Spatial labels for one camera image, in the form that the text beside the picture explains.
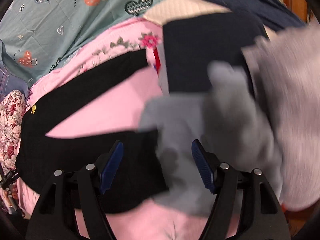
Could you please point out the pink floral bed sheet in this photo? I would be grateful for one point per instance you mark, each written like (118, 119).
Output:
(148, 220)

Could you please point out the lilac grey garment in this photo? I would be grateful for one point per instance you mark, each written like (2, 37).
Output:
(285, 73)

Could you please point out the cream quilted pillow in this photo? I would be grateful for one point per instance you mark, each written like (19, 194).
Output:
(171, 10)

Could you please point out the teal patterned blanket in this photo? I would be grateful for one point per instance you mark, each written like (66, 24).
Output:
(36, 35)

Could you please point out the navy folded garment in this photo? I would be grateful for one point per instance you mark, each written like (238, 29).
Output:
(191, 44)

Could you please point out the dark blue folded jeans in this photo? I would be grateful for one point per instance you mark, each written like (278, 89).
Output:
(272, 13)

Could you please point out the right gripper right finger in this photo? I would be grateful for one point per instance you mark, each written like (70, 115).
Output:
(261, 216)

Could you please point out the blue pillow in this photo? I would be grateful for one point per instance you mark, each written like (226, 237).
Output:
(9, 80)

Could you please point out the black pants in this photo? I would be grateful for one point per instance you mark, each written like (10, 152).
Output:
(139, 175)

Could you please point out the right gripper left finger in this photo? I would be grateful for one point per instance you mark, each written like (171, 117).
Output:
(54, 214)

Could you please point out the red floral pillow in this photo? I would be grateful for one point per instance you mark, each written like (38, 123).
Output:
(12, 111)

